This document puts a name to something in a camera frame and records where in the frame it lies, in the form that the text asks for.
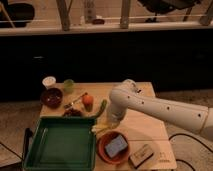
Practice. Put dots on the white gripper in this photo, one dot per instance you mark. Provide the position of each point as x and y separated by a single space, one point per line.
114 117

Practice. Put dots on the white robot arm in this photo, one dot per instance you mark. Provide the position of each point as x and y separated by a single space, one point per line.
196 119

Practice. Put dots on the green plastic tray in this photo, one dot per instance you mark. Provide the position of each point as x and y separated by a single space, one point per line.
62 144

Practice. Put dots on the green bean pod toy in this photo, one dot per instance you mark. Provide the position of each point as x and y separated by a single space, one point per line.
101 109

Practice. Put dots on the orange bowl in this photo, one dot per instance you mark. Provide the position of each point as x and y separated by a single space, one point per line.
121 157

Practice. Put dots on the blue sponge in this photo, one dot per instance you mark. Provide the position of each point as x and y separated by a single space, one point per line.
115 146

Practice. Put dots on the dark brown food toy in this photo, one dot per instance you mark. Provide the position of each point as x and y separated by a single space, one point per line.
72 112

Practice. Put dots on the wooden block with label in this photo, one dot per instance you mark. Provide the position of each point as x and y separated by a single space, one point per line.
141 156

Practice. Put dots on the green cup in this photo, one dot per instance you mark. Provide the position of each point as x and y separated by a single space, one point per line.
68 85

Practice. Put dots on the dark red bowl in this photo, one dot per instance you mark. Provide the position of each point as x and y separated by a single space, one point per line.
52 97

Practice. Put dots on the white cup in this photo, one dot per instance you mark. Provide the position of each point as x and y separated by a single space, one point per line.
49 82

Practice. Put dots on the black chair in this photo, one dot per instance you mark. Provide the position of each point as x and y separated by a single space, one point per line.
20 13

